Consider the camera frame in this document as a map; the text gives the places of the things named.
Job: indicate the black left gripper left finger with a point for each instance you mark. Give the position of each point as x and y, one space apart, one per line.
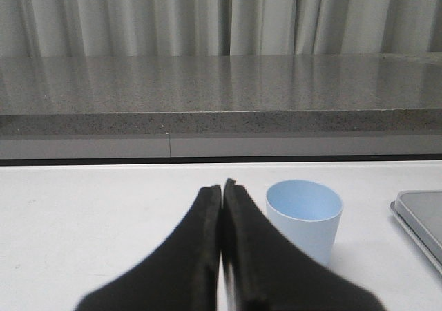
181 274

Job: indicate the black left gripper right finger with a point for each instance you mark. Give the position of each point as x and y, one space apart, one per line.
264 271

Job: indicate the light blue plastic cup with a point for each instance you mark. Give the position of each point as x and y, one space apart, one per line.
308 214

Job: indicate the silver digital kitchen scale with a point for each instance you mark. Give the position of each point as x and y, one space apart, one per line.
419 213

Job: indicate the grey stone counter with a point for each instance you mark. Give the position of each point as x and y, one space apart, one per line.
239 106

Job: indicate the grey pleated curtain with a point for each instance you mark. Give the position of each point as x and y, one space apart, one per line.
48 28

